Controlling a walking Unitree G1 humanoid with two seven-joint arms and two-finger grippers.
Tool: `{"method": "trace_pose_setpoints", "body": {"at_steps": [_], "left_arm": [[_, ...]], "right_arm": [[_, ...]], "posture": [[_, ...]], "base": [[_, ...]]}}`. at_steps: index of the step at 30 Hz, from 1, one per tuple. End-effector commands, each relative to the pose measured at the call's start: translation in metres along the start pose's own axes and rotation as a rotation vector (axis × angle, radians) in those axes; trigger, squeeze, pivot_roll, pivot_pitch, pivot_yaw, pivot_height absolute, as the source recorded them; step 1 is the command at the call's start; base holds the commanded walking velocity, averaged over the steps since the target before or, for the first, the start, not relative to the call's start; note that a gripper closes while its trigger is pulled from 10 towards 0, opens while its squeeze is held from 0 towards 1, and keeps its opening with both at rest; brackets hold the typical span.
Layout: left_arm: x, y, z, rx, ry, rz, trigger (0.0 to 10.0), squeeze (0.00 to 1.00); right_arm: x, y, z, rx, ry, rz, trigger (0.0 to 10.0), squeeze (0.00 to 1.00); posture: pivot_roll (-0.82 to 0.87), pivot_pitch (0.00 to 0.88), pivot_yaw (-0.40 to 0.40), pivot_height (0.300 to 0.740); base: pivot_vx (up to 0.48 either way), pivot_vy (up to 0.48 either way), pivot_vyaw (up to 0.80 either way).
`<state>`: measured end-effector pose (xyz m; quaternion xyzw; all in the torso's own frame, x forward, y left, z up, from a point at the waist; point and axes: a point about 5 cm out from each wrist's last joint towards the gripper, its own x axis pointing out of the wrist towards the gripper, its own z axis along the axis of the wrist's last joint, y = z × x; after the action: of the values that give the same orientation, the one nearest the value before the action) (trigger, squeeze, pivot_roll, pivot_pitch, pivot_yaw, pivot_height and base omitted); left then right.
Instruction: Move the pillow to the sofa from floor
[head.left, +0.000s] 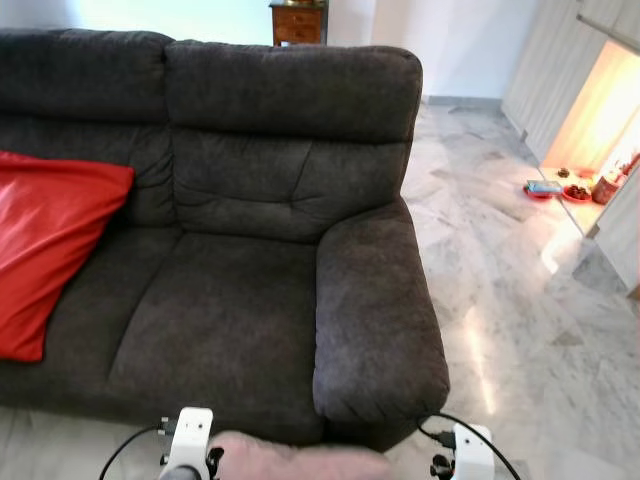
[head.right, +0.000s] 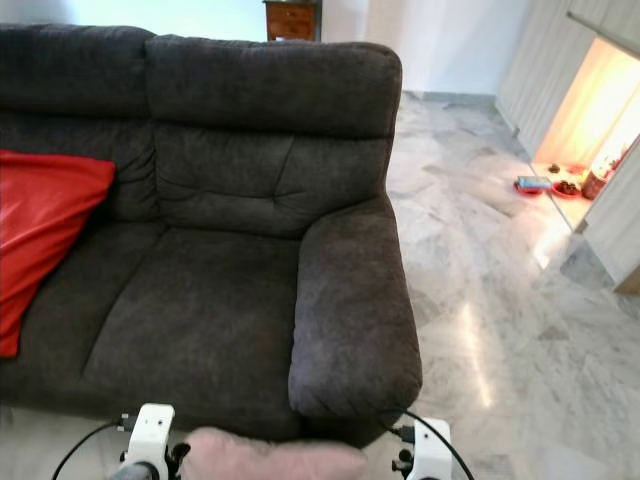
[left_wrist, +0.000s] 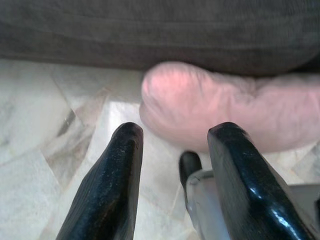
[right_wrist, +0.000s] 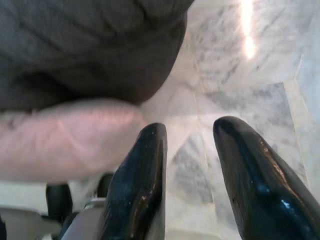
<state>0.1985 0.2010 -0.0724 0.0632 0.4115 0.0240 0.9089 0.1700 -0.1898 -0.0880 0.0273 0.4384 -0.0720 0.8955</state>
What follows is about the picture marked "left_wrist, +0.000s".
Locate pale pink pillow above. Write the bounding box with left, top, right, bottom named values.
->
left=139, top=61, right=320, bottom=154

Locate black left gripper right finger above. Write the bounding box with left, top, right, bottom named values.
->
left=206, top=121, right=318, bottom=240

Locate dark grey fabric sofa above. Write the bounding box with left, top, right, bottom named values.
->
left=0, top=0, right=320, bottom=77

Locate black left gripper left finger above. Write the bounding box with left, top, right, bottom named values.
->
left=55, top=121, right=144, bottom=240

